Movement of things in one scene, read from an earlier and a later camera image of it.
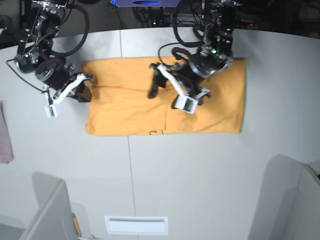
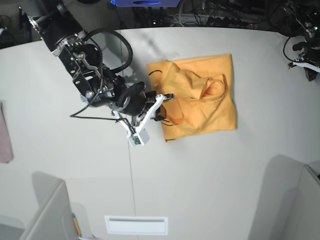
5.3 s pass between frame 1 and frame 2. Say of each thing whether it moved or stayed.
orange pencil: stayed
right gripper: moved
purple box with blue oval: stayed
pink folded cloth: stayed
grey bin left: stayed
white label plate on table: stayed
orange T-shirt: moved
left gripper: moved
